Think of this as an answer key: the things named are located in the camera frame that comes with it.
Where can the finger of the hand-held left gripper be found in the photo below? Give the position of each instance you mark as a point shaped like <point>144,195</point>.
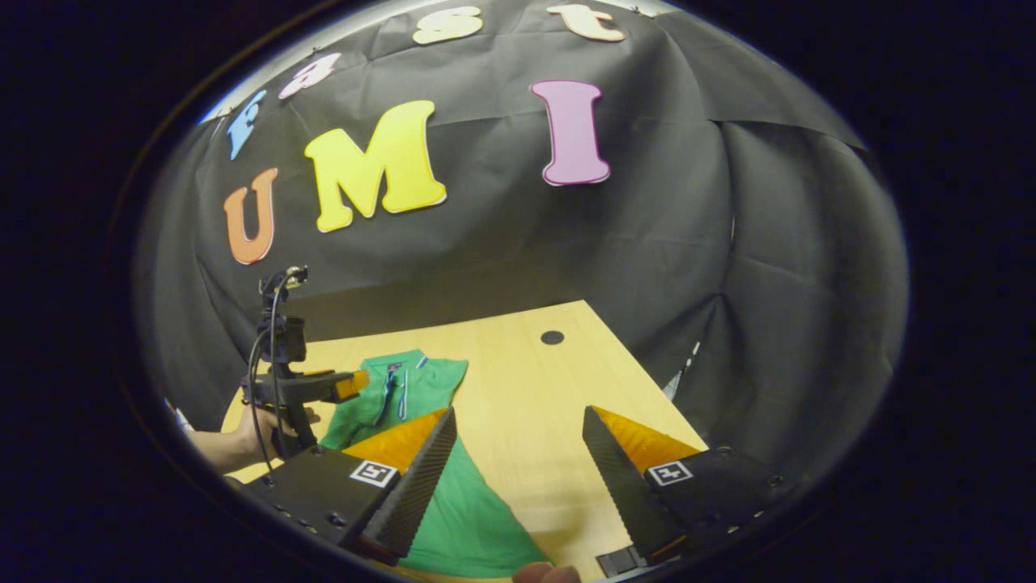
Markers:
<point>350,385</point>

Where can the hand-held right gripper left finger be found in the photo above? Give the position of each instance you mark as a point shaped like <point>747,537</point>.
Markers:
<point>417,494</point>

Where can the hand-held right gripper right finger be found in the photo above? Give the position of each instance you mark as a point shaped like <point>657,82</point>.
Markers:
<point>627,494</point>

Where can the black backdrop cloth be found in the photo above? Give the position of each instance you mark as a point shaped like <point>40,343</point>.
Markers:
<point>647,243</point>

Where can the green T-shirt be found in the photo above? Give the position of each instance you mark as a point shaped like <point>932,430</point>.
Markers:
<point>469,518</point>

